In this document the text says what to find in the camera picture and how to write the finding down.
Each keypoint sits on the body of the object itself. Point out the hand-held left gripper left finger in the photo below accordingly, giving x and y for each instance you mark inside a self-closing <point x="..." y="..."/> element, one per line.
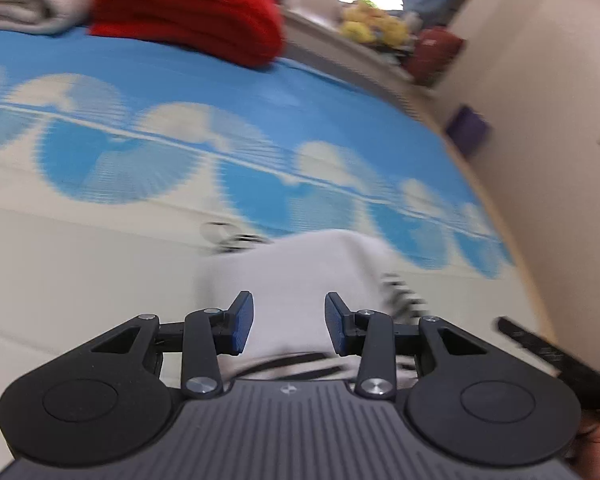
<point x="244" y="320"/>

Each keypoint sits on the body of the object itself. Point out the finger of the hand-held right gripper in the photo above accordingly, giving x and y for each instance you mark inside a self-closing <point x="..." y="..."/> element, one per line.
<point x="570" y="365"/>

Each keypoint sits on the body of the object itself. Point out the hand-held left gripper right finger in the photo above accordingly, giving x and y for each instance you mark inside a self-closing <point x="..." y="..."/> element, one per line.
<point x="334" y="325"/>

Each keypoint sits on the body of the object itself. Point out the black and white striped shirt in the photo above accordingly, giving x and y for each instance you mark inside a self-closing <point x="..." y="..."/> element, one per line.
<point x="305" y="265"/>

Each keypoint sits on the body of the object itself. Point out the blue and white patterned mat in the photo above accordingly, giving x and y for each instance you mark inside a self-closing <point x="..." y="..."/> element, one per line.
<point x="130" y="170"/>

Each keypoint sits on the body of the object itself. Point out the purple box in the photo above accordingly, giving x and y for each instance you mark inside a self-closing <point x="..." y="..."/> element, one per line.
<point x="467" y="130"/>

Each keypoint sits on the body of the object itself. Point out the beige padded headboard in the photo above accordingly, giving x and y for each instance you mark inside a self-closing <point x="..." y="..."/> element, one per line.
<point x="340" y="55"/>

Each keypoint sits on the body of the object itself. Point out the dark red bag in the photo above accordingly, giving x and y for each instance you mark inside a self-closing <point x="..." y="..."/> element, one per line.
<point x="432" y="55"/>

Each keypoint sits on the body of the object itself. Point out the yellow plush toy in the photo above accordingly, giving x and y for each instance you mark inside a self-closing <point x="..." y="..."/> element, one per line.
<point x="365" y="22"/>

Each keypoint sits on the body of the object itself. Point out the red folded cloth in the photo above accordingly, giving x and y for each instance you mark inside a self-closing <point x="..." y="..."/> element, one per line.
<point x="190" y="10"/>

